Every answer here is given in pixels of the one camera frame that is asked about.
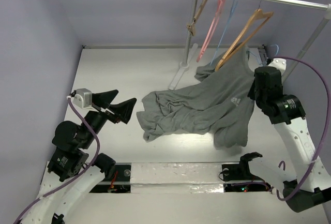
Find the blue plastic hanger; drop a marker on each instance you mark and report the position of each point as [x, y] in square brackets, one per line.
[265, 54]

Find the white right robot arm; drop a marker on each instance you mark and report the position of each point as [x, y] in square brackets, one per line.
[310, 185]

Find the white metal clothes rack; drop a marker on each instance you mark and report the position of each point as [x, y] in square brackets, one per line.
[190, 50]

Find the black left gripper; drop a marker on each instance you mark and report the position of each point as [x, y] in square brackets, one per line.
[123, 110]

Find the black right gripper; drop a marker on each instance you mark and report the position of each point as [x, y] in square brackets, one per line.
[256, 89]

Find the wooden clip hanger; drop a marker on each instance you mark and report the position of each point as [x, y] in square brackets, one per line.
[191, 26]

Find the grey adidas t-shirt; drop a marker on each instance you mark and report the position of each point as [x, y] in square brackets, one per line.
[218, 104]

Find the orange wooden hanger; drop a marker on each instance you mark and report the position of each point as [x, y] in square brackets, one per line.
[256, 21]

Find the pink plastic hanger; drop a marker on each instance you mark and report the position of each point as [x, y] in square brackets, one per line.
[212, 28]

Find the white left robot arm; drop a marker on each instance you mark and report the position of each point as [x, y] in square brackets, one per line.
[77, 165]

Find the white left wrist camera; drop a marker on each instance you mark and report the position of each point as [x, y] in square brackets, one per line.
[82, 98]

